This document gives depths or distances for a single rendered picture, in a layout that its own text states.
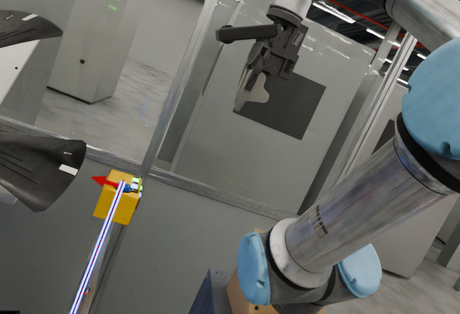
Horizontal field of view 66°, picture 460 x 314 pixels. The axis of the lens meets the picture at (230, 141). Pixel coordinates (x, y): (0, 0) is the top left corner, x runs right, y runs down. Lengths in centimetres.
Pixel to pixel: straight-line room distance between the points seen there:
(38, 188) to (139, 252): 101
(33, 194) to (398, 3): 70
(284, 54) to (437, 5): 26
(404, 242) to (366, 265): 424
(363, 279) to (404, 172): 31
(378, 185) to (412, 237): 452
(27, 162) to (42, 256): 102
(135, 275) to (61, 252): 33
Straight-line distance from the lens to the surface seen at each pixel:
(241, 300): 85
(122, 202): 103
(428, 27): 63
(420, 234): 499
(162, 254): 168
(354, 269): 68
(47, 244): 171
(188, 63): 142
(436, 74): 38
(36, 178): 73
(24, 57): 116
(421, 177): 41
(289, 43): 74
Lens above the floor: 148
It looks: 10 degrees down
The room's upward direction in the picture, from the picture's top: 23 degrees clockwise
